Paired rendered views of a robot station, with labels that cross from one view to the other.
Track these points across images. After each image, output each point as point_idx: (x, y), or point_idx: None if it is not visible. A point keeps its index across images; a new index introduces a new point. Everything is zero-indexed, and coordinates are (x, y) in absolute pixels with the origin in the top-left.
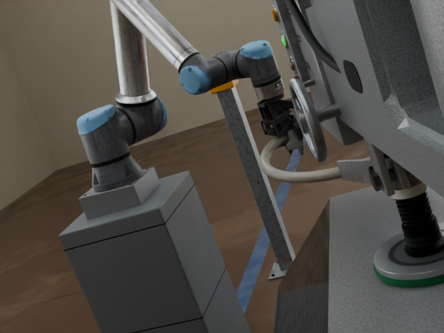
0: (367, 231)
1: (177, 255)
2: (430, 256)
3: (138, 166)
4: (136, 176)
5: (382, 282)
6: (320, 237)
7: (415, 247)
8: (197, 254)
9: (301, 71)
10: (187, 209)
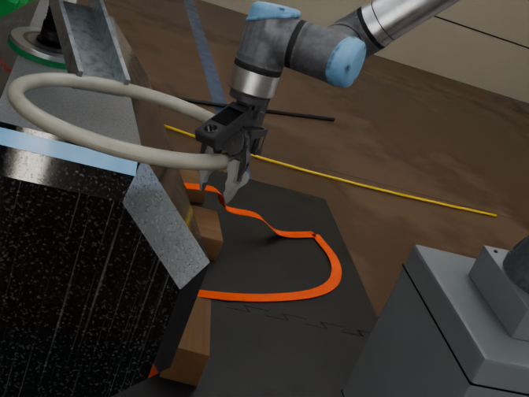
0: (95, 93)
1: (382, 309)
2: None
3: (519, 263)
4: (504, 261)
5: None
6: (146, 139)
7: None
8: (388, 380)
9: None
10: (430, 346)
